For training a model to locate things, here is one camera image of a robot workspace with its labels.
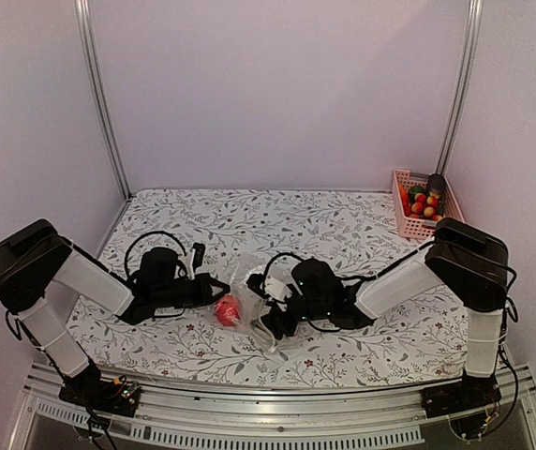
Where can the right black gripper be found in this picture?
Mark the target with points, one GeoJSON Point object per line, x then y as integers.
{"type": "Point", "coordinates": [275, 322]}

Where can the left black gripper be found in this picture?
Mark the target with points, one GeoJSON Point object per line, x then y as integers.
{"type": "Point", "coordinates": [204, 280]}

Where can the clear zip top bag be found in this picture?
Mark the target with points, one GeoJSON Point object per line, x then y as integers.
{"type": "Point", "coordinates": [252, 307]}

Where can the red fake apple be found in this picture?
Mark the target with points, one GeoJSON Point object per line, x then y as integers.
{"type": "Point", "coordinates": [227, 311]}

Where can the green fake pepper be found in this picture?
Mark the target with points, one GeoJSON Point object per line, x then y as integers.
{"type": "Point", "coordinates": [413, 191]}

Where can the dark purple fake eggplant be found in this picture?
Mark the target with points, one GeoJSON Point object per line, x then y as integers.
{"type": "Point", "coordinates": [436, 186]}

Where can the red orange fake mango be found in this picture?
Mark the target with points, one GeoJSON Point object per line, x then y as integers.
{"type": "Point", "coordinates": [404, 197]}

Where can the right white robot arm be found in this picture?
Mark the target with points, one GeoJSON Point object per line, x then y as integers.
{"type": "Point", "coordinates": [472, 264]}

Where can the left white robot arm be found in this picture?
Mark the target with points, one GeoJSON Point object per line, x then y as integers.
{"type": "Point", "coordinates": [37, 260]}

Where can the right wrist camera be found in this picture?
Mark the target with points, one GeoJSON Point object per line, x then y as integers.
{"type": "Point", "coordinates": [310, 280]}

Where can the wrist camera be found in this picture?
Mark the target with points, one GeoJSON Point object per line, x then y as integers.
{"type": "Point", "coordinates": [310, 280]}
{"type": "Point", "coordinates": [161, 268]}

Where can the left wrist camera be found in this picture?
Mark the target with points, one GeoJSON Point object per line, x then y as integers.
{"type": "Point", "coordinates": [161, 268]}

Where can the aluminium front rail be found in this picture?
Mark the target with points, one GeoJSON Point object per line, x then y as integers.
{"type": "Point", "coordinates": [180, 414]}

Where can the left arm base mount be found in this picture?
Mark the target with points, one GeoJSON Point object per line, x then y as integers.
{"type": "Point", "coordinates": [118, 396]}

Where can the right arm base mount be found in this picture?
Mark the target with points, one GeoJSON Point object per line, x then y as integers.
{"type": "Point", "coordinates": [474, 400]}

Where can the right aluminium frame post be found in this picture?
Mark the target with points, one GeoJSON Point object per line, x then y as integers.
{"type": "Point", "coordinates": [469, 49]}

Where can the aluminium frame post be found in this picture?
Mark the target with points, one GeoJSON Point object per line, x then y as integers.
{"type": "Point", "coordinates": [84, 20]}
{"type": "Point", "coordinates": [469, 49]}

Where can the left aluminium frame post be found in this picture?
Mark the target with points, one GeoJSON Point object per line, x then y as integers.
{"type": "Point", "coordinates": [84, 20]}

